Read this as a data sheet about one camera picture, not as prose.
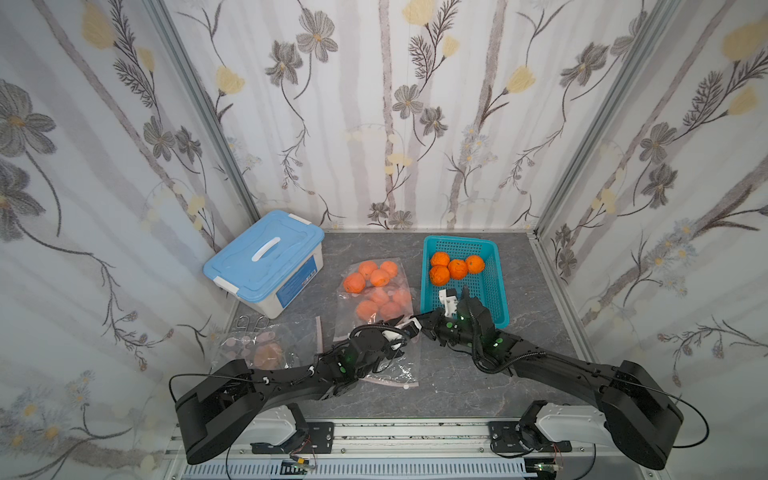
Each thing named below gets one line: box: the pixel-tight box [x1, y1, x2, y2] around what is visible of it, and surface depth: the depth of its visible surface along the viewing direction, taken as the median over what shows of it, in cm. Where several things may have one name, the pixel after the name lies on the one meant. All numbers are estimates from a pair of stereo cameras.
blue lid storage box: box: [203, 210, 325, 319], surface depth 93 cm
